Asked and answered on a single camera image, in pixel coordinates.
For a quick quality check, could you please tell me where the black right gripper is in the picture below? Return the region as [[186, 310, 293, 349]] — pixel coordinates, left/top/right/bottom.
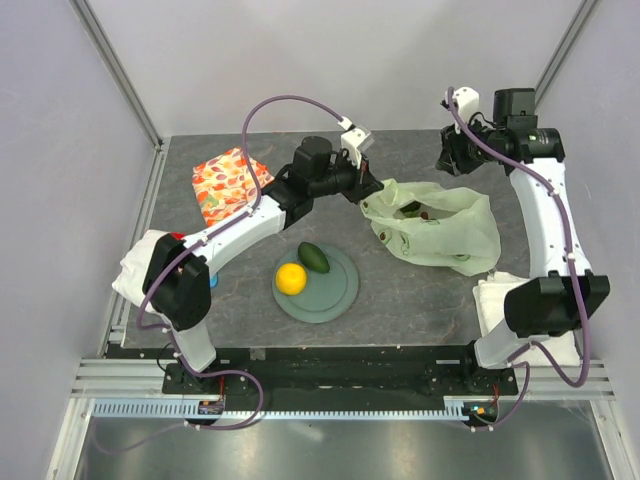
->
[[436, 115, 504, 178]]

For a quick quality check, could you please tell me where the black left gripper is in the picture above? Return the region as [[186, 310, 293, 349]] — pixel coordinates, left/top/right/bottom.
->
[[311, 148, 384, 205]]

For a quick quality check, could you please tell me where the light green plastic bag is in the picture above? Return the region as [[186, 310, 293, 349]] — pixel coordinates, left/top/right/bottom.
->
[[360, 179, 501, 276]]

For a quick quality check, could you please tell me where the green fake avocado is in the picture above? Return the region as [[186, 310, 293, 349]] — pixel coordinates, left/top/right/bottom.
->
[[297, 242, 330, 274]]

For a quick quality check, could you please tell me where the yellow fake orange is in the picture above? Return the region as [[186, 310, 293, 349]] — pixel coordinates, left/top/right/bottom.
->
[[275, 263, 307, 296]]

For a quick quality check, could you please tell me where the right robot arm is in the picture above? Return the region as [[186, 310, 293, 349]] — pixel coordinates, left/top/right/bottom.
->
[[436, 87, 610, 394]]

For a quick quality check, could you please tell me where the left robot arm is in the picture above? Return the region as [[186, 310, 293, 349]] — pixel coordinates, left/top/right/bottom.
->
[[142, 128, 383, 393]]

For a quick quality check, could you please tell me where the teal round plate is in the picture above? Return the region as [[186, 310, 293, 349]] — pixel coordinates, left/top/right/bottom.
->
[[271, 243, 360, 324]]

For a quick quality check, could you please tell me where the white folded towel right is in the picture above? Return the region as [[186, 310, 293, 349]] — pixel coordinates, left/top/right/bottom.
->
[[472, 271, 581, 367]]

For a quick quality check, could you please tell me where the white folded towel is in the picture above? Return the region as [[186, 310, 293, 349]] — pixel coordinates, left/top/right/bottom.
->
[[112, 229, 167, 307], [472, 271, 581, 367]]

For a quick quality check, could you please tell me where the floral orange folded cloth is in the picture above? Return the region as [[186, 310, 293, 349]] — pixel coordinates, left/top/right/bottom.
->
[[192, 147, 274, 227]]

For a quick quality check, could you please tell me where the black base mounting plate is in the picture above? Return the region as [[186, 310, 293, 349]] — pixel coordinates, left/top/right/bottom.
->
[[162, 345, 518, 398]]

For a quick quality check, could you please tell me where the colourful printed cloth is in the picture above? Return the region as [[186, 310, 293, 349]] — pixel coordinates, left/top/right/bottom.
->
[[171, 232, 218, 289]]

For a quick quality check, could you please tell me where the white folded towel left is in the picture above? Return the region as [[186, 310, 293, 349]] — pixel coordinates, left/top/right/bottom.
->
[[112, 229, 167, 307]]

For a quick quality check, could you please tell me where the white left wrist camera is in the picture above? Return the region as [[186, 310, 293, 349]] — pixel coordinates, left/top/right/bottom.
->
[[338, 117, 374, 169]]

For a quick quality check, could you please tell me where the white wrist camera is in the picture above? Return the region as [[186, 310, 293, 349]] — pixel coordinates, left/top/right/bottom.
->
[[452, 87, 480, 124], [338, 117, 374, 169]]

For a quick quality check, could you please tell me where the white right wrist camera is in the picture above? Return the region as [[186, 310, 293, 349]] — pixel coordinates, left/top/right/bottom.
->
[[452, 87, 480, 124]]

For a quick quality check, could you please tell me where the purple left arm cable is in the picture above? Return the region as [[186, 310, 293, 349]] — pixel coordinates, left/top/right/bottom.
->
[[92, 94, 351, 455]]

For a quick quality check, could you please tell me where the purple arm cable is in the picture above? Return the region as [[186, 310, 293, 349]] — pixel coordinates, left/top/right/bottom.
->
[[447, 88, 594, 432], [92, 94, 351, 455]]

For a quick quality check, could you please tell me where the aluminium frame post right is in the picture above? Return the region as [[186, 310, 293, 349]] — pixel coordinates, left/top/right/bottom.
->
[[534, 0, 601, 128]]

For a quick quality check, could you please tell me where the aluminium frame post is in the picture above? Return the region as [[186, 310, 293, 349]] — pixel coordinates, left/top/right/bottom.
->
[[534, 0, 601, 128], [69, 0, 165, 146]]

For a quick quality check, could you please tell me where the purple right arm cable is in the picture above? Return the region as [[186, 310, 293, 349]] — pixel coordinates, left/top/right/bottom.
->
[[447, 88, 594, 432]]

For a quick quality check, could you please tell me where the aluminium front rail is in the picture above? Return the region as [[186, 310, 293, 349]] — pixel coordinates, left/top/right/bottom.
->
[[69, 359, 615, 399]]

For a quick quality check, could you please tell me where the slotted grey cable duct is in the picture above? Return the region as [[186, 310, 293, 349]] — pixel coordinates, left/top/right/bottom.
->
[[92, 398, 469, 421]]

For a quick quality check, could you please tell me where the aluminium frame post left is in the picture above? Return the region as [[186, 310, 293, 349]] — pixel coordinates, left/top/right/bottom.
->
[[69, 0, 165, 146]]

